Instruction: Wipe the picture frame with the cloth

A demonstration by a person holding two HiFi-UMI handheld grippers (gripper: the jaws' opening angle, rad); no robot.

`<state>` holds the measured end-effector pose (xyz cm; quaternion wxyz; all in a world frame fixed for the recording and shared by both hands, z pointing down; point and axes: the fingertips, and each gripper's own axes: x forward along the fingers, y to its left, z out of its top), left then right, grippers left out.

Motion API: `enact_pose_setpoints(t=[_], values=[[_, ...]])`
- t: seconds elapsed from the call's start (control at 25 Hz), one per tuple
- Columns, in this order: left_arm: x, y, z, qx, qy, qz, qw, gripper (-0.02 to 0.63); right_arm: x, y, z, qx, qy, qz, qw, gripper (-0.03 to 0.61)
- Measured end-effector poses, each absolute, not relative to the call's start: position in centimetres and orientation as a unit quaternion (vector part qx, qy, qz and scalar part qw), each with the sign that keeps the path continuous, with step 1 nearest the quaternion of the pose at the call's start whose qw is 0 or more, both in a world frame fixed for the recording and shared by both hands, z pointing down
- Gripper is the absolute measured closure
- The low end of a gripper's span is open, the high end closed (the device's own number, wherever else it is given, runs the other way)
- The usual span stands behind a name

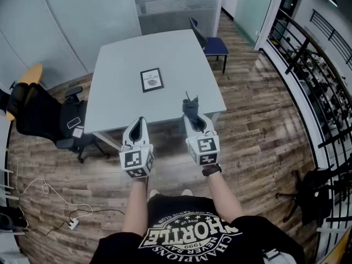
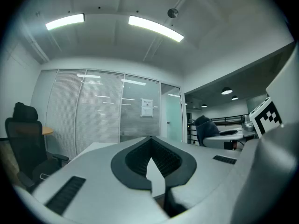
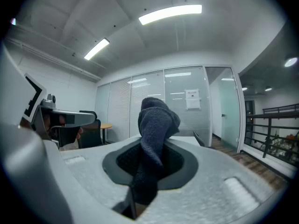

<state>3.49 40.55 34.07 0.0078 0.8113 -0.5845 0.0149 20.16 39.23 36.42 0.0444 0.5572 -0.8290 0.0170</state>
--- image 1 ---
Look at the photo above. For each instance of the person's right white shoe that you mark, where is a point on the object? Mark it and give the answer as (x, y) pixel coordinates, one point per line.
(187, 192)

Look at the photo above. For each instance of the black wristwatch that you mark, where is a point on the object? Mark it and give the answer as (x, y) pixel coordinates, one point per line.
(211, 170)

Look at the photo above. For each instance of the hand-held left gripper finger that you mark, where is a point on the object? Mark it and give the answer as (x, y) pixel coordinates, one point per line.
(127, 135)
(145, 136)

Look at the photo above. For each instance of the dark grey cloth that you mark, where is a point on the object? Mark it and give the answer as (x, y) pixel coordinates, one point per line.
(191, 109)

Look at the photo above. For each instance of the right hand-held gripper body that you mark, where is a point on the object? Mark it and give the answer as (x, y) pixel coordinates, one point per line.
(204, 150)

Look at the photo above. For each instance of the person's left forearm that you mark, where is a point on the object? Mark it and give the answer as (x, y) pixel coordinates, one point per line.
(136, 202)

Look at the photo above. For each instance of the black bag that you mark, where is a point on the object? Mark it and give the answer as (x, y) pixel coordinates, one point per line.
(19, 217)

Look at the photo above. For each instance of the white power strip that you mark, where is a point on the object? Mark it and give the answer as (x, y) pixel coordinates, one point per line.
(73, 224)

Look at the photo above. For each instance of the black printed t-shirt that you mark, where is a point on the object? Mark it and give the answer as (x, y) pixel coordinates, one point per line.
(192, 216)

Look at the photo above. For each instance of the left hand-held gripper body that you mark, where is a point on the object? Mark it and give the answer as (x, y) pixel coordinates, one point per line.
(136, 161)

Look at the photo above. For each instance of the person's white shoe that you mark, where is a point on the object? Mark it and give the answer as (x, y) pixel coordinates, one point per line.
(154, 194)
(187, 192)

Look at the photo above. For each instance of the grey table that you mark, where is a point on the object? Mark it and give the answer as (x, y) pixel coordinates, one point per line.
(123, 92)

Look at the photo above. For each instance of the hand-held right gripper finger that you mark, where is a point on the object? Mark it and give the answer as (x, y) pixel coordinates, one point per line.
(209, 125)
(189, 129)

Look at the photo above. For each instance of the white badge card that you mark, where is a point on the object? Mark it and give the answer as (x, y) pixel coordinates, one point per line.
(78, 132)

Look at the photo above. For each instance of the black framed picture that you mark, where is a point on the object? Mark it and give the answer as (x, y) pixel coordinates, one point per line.
(151, 80)

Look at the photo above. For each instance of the person's right forearm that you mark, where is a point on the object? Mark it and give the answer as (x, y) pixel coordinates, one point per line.
(222, 199)

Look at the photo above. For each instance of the blue chair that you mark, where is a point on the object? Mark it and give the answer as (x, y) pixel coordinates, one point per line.
(217, 47)

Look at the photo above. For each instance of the orange round table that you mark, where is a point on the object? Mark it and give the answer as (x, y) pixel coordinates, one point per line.
(30, 74)

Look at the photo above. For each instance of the smartphone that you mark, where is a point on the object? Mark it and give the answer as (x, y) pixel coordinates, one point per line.
(74, 122)

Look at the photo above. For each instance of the black swivel chair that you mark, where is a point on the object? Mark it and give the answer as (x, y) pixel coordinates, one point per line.
(316, 191)

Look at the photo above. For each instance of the light grey shorts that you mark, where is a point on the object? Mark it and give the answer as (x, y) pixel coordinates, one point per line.
(280, 257)

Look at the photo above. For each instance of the black office chair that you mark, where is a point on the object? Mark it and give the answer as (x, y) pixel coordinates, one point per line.
(41, 114)

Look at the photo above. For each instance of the person's left white shoe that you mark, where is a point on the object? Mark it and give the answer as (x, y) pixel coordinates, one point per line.
(154, 194)

